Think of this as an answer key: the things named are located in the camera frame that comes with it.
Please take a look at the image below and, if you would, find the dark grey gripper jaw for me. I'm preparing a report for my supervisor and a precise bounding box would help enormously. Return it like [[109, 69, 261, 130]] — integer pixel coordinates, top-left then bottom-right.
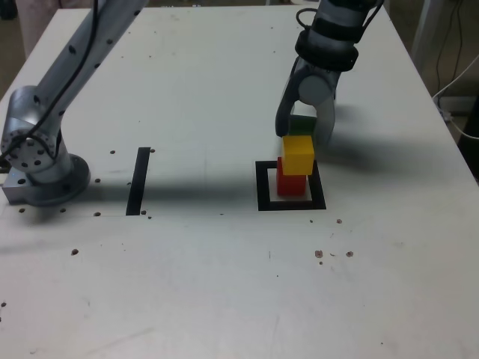
[[275, 69, 306, 138]]

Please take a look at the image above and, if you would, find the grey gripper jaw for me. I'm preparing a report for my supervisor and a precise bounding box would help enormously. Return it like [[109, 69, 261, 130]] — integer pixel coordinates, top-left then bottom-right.
[[299, 73, 338, 147]]

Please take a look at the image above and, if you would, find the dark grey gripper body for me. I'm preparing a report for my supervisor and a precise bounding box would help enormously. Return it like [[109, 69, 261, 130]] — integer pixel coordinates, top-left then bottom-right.
[[293, 55, 342, 96]]

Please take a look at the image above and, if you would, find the green cube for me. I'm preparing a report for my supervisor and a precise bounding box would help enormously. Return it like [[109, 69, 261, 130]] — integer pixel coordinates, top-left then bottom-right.
[[288, 114, 317, 138]]

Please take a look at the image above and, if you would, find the yellow cube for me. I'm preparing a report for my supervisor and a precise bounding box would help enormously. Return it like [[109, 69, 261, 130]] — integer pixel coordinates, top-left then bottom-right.
[[281, 135, 314, 176]]

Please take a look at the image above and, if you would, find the red cube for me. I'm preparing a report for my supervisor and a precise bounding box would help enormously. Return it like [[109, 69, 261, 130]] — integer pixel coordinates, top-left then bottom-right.
[[275, 156, 308, 197]]

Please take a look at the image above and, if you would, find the black tape square outline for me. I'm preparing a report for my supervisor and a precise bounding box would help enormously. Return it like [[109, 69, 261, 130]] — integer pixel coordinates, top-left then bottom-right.
[[255, 159, 327, 212]]

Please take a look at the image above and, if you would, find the black tape strip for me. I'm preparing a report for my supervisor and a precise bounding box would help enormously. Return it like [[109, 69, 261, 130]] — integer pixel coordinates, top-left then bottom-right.
[[125, 147, 151, 217]]

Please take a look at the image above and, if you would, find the white metal frame leg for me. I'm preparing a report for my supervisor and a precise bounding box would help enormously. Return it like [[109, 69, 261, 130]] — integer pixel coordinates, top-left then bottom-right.
[[411, 0, 441, 67]]

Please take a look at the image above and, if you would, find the white background cable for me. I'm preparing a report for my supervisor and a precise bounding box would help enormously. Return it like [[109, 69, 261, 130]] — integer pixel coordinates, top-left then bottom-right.
[[432, 55, 479, 140]]

